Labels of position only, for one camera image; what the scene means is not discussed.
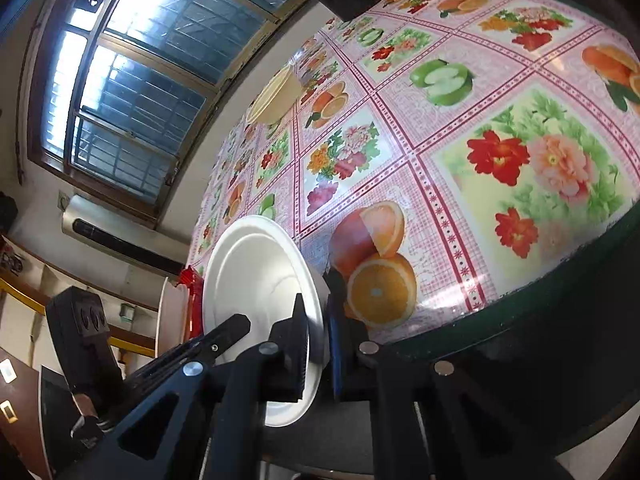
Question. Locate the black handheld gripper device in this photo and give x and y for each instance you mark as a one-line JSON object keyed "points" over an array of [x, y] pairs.
{"points": [[154, 424]]}

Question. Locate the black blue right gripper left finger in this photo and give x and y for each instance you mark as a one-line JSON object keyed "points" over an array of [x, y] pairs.
{"points": [[272, 371]]}

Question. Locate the floral fruit pattern tablecloth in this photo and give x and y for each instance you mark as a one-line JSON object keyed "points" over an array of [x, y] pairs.
{"points": [[441, 154]]}

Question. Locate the red plastic object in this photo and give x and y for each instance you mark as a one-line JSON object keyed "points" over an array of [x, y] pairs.
{"points": [[194, 317]]}

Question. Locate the white air conditioner unit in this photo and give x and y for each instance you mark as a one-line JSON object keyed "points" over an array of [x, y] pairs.
{"points": [[123, 238]]}

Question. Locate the beige ribbed plastic bowl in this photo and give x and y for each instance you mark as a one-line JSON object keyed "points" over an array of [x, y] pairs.
{"points": [[278, 96]]}

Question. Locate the large white paper bowl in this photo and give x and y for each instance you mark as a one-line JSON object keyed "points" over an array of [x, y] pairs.
{"points": [[257, 270]]}

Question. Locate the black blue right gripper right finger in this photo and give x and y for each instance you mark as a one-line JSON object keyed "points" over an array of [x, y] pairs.
{"points": [[419, 410]]}

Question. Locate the large barred window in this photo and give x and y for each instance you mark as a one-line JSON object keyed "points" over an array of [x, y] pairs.
{"points": [[115, 103]]}

